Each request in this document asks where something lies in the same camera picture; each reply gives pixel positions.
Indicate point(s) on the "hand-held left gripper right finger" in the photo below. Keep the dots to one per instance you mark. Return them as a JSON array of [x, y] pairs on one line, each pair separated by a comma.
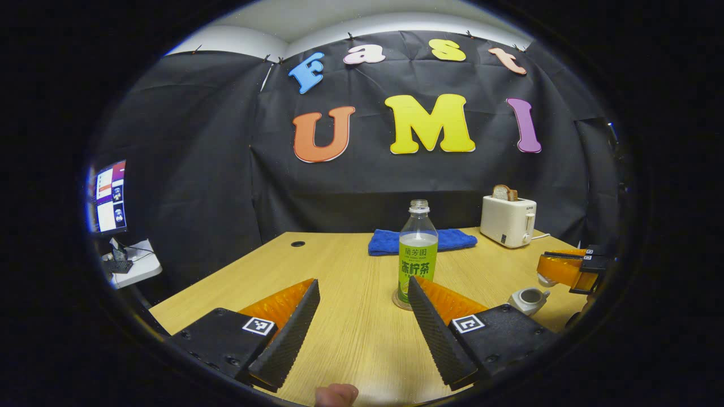
[[435, 339]]

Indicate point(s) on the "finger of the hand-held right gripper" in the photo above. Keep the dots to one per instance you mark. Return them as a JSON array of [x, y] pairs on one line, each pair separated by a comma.
[[597, 252], [588, 276]]

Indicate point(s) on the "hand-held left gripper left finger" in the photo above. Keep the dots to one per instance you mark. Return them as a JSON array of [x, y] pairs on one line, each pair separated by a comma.
[[291, 339]]

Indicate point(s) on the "white teacup lid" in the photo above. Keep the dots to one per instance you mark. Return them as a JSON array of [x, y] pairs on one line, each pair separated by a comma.
[[546, 280]]

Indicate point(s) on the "white ceramic teacup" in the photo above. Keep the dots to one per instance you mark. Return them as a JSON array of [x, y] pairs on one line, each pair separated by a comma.
[[526, 302]]

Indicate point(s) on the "green label water bottle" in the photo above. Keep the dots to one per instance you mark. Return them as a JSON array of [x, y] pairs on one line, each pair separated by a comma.
[[418, 254]]

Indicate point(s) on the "white toaster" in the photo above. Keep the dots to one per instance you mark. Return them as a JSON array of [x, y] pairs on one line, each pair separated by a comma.
[[506, 223]]

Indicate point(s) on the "blue towel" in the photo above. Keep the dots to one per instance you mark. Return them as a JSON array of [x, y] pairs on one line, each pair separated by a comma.
[[458, 240]]

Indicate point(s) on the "toast slice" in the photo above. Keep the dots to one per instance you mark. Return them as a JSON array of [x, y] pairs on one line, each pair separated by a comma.
[[503, 193]]

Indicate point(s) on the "white side table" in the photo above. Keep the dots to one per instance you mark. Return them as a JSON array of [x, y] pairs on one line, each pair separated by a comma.
[[144, 268]]

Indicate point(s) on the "small black desk device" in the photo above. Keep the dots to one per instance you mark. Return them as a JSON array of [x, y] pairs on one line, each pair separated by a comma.
[[120, 263]]

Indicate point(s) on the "computer monitor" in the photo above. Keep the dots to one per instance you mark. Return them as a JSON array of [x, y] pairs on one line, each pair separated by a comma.
[[110, 198]]

